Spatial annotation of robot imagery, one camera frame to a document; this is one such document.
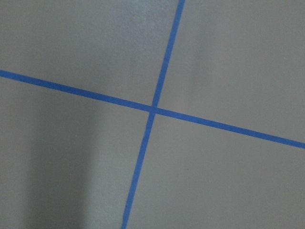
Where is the brown paper table cover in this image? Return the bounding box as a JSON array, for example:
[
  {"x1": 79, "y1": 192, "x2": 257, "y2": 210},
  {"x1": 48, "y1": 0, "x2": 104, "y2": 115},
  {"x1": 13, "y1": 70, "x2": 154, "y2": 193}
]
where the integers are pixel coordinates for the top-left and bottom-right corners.
[{"x1": 0, "y1": 0, "x2": 305, "y2": 229}]

